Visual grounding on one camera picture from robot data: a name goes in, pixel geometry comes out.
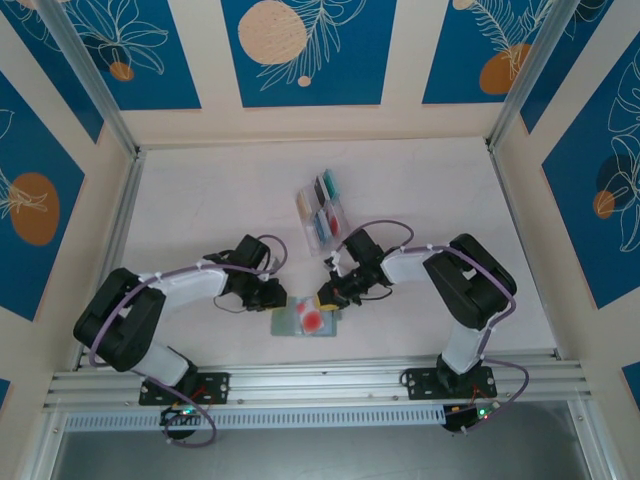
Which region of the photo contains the green card holder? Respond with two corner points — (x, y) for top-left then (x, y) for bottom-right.
(269, 295), (340, 339)

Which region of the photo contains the clear acrylic card rack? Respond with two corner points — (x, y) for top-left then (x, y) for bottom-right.
(295, 168), (350, 259)

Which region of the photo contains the small circuit board green LED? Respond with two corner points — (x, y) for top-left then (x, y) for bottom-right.
(444, 403), (501, 431)
(159, 405), (204, 426)

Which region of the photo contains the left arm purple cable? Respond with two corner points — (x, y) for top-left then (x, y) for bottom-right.
(88, 233), (287, 447)

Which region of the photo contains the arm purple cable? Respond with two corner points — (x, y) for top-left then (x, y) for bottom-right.
(342, 220), (531, 436)
(88, 233), (287, 447)

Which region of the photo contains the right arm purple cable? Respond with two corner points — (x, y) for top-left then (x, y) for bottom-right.
(342, 220), (531, 436)

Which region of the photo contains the thin black wire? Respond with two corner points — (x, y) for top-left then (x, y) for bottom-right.
(358, 283), (395, 303)
(213, 293), (261, 314)

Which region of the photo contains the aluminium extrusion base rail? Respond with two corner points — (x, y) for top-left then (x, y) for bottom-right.
(42, 352), (596, 414)

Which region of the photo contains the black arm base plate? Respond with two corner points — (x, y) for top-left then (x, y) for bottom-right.
(138, 371), (232, 406)
(402, 367), (499, 401)

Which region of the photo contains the white slotted cable duct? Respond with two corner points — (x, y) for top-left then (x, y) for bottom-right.
(63, 405), (446, 432)

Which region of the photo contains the aluminium side rail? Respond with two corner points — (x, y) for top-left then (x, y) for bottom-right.
(72, 147), (149, 372)
(485, 142), (564, 362)

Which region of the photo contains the blue floral wall panel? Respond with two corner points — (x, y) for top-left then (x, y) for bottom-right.
(542, 44), (640, 310)
(422, 0), (557, 106)
(221, 0), (399, 108)
(0, 69), (87, 322)
(47, 0), (202, 112)

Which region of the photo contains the aluminium corner post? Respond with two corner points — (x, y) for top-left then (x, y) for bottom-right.
(33, 0), (141, 159)
(485, 0), (615, 151)

